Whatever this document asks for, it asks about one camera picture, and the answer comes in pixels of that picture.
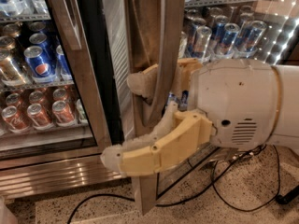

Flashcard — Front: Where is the blue pepsi can front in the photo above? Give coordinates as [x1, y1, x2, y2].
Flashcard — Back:
[23, 46, 56, 83]

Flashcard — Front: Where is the gold can front left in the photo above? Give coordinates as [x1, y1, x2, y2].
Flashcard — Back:
[0, 49, 30, 87]

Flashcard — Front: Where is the black floor cable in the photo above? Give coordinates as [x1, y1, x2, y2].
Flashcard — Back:
[66, 144, 299, 224]

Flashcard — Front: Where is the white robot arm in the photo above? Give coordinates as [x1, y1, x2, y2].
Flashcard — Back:
[101, 59, 299, 177]

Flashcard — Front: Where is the red coke can left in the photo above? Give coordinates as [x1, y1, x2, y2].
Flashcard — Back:
[1, 105, 30, 133]

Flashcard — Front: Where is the red coke can middle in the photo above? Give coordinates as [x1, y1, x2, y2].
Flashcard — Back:
[27, 104, 53, 130]

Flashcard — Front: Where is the red coke can right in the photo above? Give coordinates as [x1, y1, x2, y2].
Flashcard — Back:
[52, 101, 77, 127]

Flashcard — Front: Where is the stainless fridge base grille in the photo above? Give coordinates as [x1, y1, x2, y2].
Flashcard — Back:
[0, 155, 121, 199]

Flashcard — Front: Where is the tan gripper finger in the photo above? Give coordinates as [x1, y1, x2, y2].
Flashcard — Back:
[100, 101, 212, 177]
[126, 57, 204, 105]

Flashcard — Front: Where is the glass fridge door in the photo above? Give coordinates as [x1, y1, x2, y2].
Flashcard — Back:
[0, 0, 110, 170]
[99, 0, 299, 217]

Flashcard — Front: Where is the red coke can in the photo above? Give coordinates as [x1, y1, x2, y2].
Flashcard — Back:
[27, 104, 53, 130]
[1, 105, 30, 133]
[52, 101, 77, 127]

